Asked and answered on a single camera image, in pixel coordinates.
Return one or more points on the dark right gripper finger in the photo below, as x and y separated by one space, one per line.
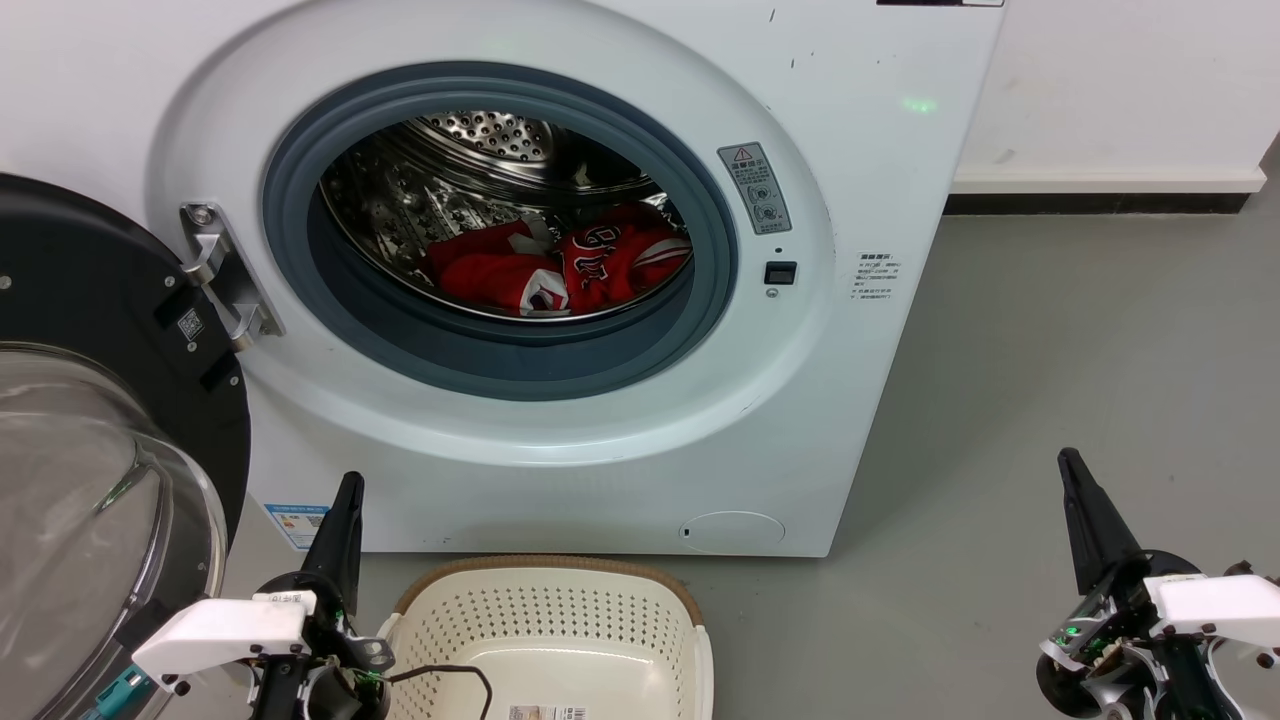
1108 525
1080 530

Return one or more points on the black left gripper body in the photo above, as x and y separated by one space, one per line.
330 690

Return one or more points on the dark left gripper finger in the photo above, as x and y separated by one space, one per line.
328 545
350 550

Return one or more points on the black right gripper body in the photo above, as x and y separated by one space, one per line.
1130 660

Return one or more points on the red basketball jersey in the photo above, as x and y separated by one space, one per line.
600 260

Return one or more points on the white printed label sticker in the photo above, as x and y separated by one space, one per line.
548 713

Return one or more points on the cream perforated laundry basket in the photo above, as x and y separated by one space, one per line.
560 620

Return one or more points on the stainless steel washing machine drum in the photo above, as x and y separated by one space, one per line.
420 190

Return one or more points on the black washer door, glass bowl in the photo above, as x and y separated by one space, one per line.
80 270

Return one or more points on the blue white energy label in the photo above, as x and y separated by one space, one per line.
295 525

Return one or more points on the grey rubber door gasket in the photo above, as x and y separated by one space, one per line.
500 360

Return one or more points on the small QR code sticker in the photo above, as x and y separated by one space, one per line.
191 325

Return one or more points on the white front-load washing machine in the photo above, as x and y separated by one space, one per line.
850 400

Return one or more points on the silver metal door hinge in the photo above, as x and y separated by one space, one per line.
228 280

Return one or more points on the small printed instruction sticker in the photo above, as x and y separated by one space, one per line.
874 276

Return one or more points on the round white filter cover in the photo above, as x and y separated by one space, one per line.
732 532

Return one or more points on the black door latch socket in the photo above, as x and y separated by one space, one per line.
781 273

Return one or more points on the grey warning sticker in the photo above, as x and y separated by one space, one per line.
755 188

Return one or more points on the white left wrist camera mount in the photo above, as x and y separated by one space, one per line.
220 630

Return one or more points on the white wall baseboard, black strip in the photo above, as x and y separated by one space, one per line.
1100 190

